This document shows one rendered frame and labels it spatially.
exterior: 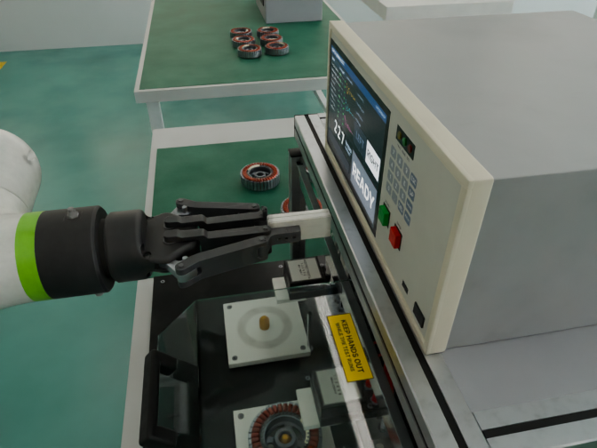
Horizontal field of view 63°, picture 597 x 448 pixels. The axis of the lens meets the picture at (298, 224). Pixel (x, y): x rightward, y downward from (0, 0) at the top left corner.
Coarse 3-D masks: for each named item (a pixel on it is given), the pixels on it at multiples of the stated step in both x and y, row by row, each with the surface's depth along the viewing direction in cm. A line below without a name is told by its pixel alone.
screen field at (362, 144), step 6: (354, 126) 64; (354, 132) 64; (360, 132) 62; (354, 138) 64; (360, 138) 62; (366, 138) 59; (360, 144) 62; (366, 144) 60; (360, 150) 63; (366, 150) 60; (372, 150) 58; (366, 156) 60; (372, 156) 58; (366, 162) 60; (372, 162) 58; (378, 162) 56; (372, 168) 58; (378, 168) 56
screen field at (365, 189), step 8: (352, 160) 67; (352, 168) 67; (360, 168) 63; (352, 176) 68; (360, 176) 64; (368, 176) 60; (360, 184) 64; (368, 184) 61; (360, 192) 65; (368, 192) 61; (376, 192) 58; (368, 200) 62; (368, 208) 62
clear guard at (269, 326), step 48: (288, 288) 63; (336, 288) 63; (192, 336) 57; (240, 336) 57; (288, 336) 57; (192, 384) 52; (240, 384) 52; (288, 384) 52; (336, 384) 52; (384, 384) 52; (192, 432) 48; (240, 432) 47; (288, 432) 47; (336, 432) 47; (384, 432) 47
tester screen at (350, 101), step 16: (336, 64) 69; (336, 80) 70; (352, 80) 62; (336, 96) 71; (352, 96) 63; (368, 96) 57; (336, 112) 72; (352, 112) 64; (368, 112) 58; (384, 112) 52; (352, 128) 65; (368, 128) 58; (384, 128) 53; (352, 144) 66
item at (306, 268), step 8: (288, 264) 88; (296, 264) 88; (304, 264) 88; (312, 264) 88; (320, 264) 91; (288, 272) 86; (296, 272) 86; (304, 272) 86; (312, 272) 86; (320, 272) 86; (272, 280) 91; (280, 280) 90; (288, 280) 85; (296, 280) 85; (304, 280) 85; (312, 280) 85; (320, 280) 85; (328, 280) 88; (280, 288) 89
